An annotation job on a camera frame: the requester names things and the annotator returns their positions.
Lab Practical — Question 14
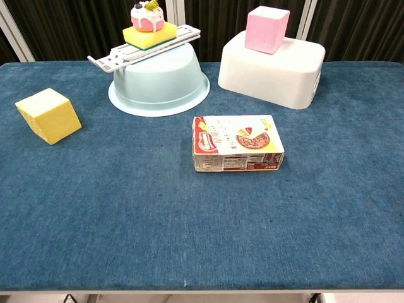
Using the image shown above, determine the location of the printed food carton box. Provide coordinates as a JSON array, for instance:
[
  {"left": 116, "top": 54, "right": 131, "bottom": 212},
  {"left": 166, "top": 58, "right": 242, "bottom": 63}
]
[{"left": 191, "top": 114, "right": 285, "bottom": 172}]

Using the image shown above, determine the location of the blue table cloth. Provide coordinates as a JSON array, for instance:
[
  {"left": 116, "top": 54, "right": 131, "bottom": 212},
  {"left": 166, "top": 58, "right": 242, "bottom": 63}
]
[{"left": 0, "top": 61, "right": 404, "bottom": 292}]

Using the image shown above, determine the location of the light blue upturned basin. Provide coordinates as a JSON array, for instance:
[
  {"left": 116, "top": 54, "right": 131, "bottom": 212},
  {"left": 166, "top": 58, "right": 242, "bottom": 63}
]
[{"left": 108, "top": 42, "right": 211, "bottom": 118}]

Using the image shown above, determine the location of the white upturned plastic bin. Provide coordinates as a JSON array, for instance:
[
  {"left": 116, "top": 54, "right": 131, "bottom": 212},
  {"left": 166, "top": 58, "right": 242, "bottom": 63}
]
[{"left": 217, "top": 30, "right": 326, "bottom": 110}]

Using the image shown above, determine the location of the white plastic rack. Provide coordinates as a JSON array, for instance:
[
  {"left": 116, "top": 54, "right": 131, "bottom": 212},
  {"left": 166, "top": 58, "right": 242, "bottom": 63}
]
[{"left": 86, "top": 25, "right": 202, "bottom": 74}]

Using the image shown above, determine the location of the yellow green sponge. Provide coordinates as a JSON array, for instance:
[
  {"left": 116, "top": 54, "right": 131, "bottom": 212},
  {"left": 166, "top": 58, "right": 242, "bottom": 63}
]
[{"left": 122, "top": 21, "right": 178, "bottom": 51}]

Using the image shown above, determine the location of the pink foam block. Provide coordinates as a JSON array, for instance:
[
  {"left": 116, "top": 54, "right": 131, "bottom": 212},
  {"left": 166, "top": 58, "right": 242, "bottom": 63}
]
[{"left": 244, "top": 5, "right": 291, "bottom": 56}]

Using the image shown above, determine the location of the pink toy cake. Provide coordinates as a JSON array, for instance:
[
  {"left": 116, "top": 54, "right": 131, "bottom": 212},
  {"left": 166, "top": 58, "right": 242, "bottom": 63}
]
[{"left": 130, "top": 0, "right": 165, "bottom": 33}]

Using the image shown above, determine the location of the yellow foam cube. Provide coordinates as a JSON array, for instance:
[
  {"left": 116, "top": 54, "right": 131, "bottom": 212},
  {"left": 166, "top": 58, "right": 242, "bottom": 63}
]
[{"left": 15, "top": 88, "right": 83, "bottom": 146}]

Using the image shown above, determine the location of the white frame post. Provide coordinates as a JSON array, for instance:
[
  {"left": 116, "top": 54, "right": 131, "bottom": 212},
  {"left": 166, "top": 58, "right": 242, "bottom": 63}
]
[
  {"left": 295, "top": 0, "right": 318, "bottom": 41},
  {"left": 165, "top": 0, "right": 186, "bottom": 28},
  {"left": 0, "top": 0, "right": 35, "bottom": 62}
]

